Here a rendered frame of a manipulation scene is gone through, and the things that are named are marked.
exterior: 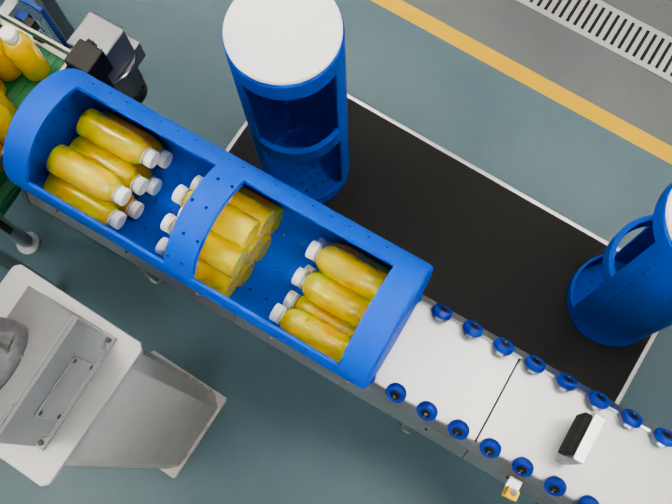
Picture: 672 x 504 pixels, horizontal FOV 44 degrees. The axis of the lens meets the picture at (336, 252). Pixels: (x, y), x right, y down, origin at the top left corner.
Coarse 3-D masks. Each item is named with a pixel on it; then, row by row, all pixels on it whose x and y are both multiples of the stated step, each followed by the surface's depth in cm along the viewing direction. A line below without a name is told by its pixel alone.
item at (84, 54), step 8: (80, 40) 196; (88, 40) 197; (72, 48) 196; (80, 48) 196; (88, 48) 196; (96, 48) 196; (72, 56) 195; (80, 56) 195; (88, 56) 195; (96, 56) 195; (104, 56) 197; (72, 64) 195; (80, 64) 195; (88, 64) 194; (96, 64) 196; (104, 64) 199; (88, 72) 194; (96, 72) 197; (104, 72) 201; (104, 80) 203
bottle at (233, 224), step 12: (180, 204) 170; (228, 204) 168; (228, 216) 166; (240, 216) 166; (252, 216) 168; (216, 228) 167; (228, 228) 166; (240, 228) 165; (252, 228) 166; (240, 240) 166; (252, 240) 170
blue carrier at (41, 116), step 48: (48, 96) 167; (96, 96) 170; (48, 144) 182; (192, 144) 168; (48, 192) 172; (192, 192) 161; (288, 192) 166; (144, 240) 183; (192, 240) 161; (288, 240) 185; (336, 240) 180; (384, 240) 166; (192, 288) 170; (240, 288) 182; (288, 288) 184; (384, 288) 155; (288, 336) 162; (384, 336) 154
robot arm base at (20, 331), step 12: (0, 324) 144; (12, 324) 146; (0, 336) 143; (12, 336) 144; (24, 336) 145; (0, 348) 141; (12, 348) 142; (24, 348) 144; (0, 360) 141; (12, 360) 142; (0, 372) 141; (12, 372) 142; (0, 384) 141
